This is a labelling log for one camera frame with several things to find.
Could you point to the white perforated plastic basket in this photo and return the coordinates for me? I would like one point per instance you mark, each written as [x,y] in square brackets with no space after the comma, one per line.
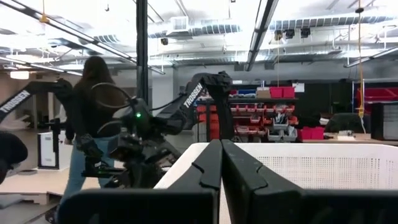
[311,165]

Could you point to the grey ventilation duct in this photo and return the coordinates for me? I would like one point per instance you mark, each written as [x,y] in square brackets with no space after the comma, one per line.
[214,29]

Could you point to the black cabinet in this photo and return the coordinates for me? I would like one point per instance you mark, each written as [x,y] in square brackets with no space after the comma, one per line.
[384,121]

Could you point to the cardboard box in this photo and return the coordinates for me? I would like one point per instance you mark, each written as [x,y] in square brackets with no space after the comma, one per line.
[263,94]

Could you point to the shelf with red bins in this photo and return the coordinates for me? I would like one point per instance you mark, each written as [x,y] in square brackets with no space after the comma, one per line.
[248,115]

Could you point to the white cabinet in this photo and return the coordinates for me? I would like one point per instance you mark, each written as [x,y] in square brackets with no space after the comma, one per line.
[45,152]

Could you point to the black rounded object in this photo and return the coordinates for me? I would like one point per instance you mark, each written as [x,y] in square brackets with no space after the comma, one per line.
[12,152]

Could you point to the long ceiling light fixture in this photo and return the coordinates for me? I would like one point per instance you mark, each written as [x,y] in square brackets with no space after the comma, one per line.
[77,34]
[261,31]

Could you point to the black background robot arm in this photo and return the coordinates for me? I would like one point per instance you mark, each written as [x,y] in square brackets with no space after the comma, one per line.
[31,93]

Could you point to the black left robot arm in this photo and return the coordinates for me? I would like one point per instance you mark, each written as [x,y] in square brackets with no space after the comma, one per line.
[174,115]

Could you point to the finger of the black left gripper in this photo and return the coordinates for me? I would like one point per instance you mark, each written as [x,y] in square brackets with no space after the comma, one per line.
[280,205]
[155,205]

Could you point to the black office chair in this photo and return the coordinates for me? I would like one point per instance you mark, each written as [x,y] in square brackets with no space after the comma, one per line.
[346,123]

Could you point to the black vertical pillar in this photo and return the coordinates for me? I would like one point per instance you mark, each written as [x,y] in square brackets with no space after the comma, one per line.
[142,46]

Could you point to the person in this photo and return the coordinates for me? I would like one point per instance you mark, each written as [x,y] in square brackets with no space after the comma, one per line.
[87,118]

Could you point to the red storage bins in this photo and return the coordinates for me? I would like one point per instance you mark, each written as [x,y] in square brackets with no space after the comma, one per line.
[312,133]

